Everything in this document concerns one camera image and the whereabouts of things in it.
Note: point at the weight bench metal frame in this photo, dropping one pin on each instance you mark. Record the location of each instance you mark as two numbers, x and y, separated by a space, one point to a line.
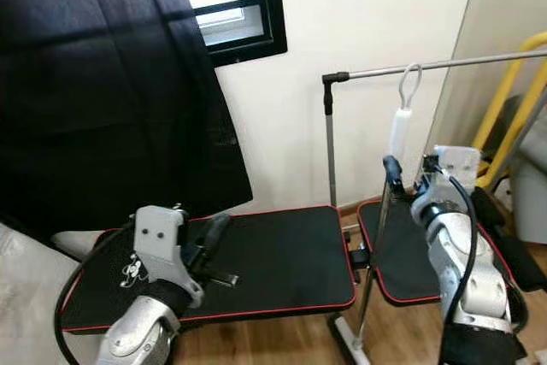
350 339

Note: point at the black bench backrest with logo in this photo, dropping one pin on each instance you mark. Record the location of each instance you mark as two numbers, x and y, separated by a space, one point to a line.
291 262

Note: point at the yellow metal exercise frame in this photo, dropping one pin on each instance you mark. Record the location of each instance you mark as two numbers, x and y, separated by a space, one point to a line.
534 44

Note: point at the light grey cushion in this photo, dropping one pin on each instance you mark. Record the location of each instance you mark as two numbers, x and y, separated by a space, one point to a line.
26 297

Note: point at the grey metal clothes rack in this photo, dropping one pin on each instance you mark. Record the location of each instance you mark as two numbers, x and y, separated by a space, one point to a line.
336 78

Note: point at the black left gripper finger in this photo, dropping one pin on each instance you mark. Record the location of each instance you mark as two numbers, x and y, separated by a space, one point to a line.
205 237
222 232

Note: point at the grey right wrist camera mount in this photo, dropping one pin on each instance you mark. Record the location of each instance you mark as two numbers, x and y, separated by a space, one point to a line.
457 164

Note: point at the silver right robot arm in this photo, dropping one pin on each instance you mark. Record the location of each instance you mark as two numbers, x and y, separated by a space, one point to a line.
470 271

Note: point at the black curtain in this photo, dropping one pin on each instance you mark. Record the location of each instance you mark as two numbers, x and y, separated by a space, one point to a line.
102 83

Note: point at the grey rolled exercise mat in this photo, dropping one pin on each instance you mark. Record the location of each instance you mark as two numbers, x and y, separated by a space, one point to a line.
532 177

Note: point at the beige door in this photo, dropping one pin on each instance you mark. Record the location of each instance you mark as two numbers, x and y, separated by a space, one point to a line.
504 6

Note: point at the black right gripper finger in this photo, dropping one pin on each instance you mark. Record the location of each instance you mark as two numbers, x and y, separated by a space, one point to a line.
393 175

